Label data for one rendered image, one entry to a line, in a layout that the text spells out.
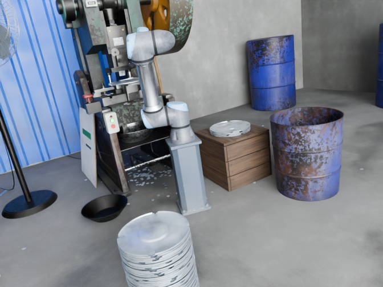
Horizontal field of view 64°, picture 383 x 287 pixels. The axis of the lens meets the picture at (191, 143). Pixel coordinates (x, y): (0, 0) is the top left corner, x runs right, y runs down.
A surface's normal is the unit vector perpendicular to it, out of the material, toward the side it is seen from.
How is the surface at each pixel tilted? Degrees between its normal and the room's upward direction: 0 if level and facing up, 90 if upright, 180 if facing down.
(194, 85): 90
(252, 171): 90
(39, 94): 90
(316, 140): 92
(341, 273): 0
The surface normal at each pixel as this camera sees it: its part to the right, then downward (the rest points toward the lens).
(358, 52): -0.85, 0.28
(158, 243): -0.15, -0.94
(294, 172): -0.63, 0.37
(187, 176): 0.25, 0.28
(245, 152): 0.47, 0.22
